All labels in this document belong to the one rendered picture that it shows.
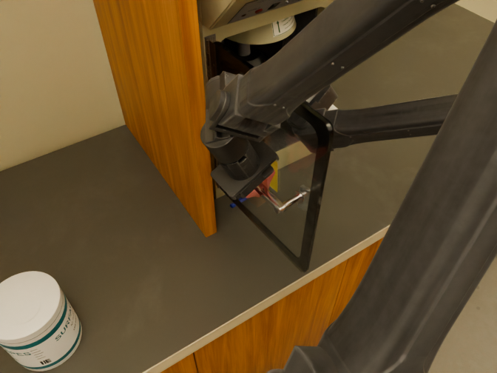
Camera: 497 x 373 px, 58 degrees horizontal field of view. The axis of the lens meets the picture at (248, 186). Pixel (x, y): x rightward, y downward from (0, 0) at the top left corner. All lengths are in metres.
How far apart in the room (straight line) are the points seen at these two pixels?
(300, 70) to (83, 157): 0.93
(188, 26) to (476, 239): 0.54
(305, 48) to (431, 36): 1.44
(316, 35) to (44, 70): 0.92
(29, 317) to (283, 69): 0.60
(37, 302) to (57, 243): 0.29
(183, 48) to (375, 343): 0.54
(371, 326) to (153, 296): 0.73
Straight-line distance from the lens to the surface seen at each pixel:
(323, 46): 0.44
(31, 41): 1.23
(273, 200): 0.78
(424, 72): 1.67
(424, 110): 0.81
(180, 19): 0.70
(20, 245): 1.17
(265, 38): 0.96
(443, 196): 0.29
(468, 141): 0.28
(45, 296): 0.89
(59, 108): 1.34
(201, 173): 0.90
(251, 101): 0.54
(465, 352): 2.13
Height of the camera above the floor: 1.80
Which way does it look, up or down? 48 degrees down
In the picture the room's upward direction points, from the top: straight up
